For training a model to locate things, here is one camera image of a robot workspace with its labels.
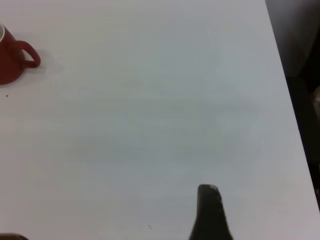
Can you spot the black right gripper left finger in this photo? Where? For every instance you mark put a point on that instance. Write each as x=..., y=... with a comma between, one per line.
x=10, y=237

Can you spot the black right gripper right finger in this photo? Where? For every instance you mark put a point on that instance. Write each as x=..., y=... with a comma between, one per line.
x=210, y=217

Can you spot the red ceramic mug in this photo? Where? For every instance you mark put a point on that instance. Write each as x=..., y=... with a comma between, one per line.
x=10, y=62

